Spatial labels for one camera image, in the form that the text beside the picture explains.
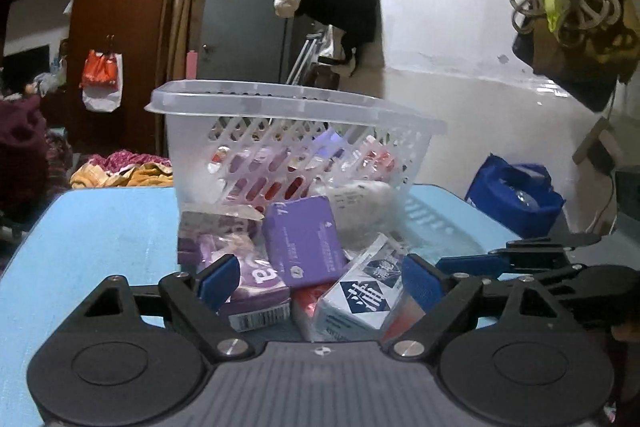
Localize pile of dark red clothes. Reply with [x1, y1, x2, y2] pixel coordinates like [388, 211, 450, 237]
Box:
[0, 94, 76, 228]

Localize large purple and white box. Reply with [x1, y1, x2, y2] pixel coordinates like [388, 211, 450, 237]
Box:
[317, 132, 353, 162]

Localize small purple box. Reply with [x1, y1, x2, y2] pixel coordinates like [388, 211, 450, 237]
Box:
[262, 196, 349, 290]

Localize blue tote bag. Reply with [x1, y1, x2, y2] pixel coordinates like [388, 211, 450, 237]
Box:
[465, 153, 567, 239]

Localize white plastic basket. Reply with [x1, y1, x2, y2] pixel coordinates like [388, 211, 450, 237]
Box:
[144, 79, 448, 228]

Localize white box with blue pattern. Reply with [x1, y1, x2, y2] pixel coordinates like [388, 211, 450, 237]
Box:
[310, 234, 407, 344]

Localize metal crutch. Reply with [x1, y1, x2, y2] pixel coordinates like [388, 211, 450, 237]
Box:
[285, 32, 326, 86]

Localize wooden boards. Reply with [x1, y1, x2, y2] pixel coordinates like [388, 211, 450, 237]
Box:
[157, 0, 208, 82]

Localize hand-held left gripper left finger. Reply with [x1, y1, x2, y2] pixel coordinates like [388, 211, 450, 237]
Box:
[70, 253, 254, 364]

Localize pink floral cloth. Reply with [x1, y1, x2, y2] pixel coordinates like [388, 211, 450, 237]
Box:
[85, 149, 173, 170]

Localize olive hanging bag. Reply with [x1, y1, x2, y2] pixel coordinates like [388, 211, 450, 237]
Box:
[512, 0, 640, 112]

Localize red box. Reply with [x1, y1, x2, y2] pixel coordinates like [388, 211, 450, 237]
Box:
[359, 136, 397, 182]

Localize white wrapped gauze packet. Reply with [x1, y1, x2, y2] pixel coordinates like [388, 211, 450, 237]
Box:
[325, 179, 402, 254]

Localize white charger cable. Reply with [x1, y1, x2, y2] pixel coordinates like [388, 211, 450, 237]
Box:
[585, 172, 618, 233]

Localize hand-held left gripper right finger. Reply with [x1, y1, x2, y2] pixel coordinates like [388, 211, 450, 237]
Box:
[392, 253, 574, 362]

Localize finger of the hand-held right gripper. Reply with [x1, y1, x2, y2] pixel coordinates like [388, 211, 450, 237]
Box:
[452, 263, 587, 290]
[435, 234, 602, 279]

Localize black television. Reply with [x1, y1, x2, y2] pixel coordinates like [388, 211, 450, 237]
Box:
[0, 46, 52, 90]

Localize purple plastic-wrapped packet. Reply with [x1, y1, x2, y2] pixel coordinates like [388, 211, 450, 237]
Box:
[177, 206, 266, 275]

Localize black hanging garment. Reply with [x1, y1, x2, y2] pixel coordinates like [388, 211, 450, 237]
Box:
[295, 0, 385, 78]

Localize orange and white plastic bag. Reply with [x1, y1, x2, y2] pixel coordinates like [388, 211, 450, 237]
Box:
[80, 48, 124, 114]

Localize yellow cloth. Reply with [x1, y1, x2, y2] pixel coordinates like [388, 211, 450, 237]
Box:
[69, 162, 175, 190]

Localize wall power adapter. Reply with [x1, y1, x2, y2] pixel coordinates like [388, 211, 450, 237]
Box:
[572, 117, 623, 175]

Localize brown wooden wardrobe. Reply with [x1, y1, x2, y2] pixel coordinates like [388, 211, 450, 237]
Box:
[0, 0, 188, 158]

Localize grey metal door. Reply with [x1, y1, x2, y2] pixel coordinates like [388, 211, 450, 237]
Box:
[197, 0, 293, 84]

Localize purple pack with white letters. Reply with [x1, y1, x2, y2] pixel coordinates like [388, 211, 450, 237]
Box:
[219, 252, 294, 334]

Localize red packet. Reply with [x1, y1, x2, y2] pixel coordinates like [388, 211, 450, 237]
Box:
[290, 284, 335, 334]

